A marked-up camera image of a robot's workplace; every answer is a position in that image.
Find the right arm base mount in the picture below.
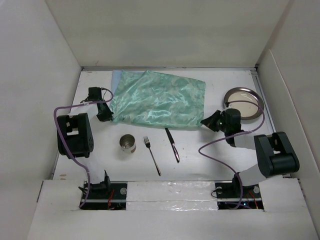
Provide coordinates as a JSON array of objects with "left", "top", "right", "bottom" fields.
[{"left": 211, "top": 181, "right": 264, "bottom": 210}]

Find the round metal plate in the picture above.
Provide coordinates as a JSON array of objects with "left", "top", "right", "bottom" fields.
[{"left": 223, "top": 87, "right": 265, "bottom": 120}]

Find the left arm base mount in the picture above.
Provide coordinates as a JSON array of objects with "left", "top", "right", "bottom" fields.
[{"left": 79, "top": 181, "right": 128, "bottom": 211}]

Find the black handled table knife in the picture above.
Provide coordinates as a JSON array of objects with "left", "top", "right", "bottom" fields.
[{"left": 165, "top": 128, "right": 180, "bottom": 163}]

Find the silver fork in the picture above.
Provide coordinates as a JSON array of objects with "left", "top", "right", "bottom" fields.
[{"left": 143, "top": 136, "right": 162, "bottom": 176}]

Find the steel cup with white band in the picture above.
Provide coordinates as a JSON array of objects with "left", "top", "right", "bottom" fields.
[{"left": 119, "top": 134, "right": 137, "bottom": 154}]

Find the light blue cloth napkin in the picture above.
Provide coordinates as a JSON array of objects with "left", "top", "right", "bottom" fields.
[{"left": 111, "top": 70, "right": 122, "bottom": 92}]

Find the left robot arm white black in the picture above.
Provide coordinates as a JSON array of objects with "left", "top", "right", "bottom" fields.
[{"left": 53, "top": 86, "right": 114, "bottom": 201}]

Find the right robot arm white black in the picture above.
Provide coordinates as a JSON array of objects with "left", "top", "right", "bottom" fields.
[{"left": 200, "top": 108, "right": 300, "bottom": 199}]

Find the green satin tablecloth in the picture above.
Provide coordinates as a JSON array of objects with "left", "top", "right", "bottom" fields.
[{"left": 110, "top": 70, "right": 206, "bottom": 129}]

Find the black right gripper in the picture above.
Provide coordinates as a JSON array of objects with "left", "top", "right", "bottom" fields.
[{"left": 200, "top": 109, "right": 230, "bottom": 133}]

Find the white foam front panel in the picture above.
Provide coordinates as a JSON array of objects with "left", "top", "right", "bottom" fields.
[{"left": 126, "top": 181, "right": 218, "bottom": 212}]

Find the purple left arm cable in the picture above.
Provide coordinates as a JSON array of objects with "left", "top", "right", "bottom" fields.
[{"left": 53, "top": 87, "right": 115, "bottom": 208}]

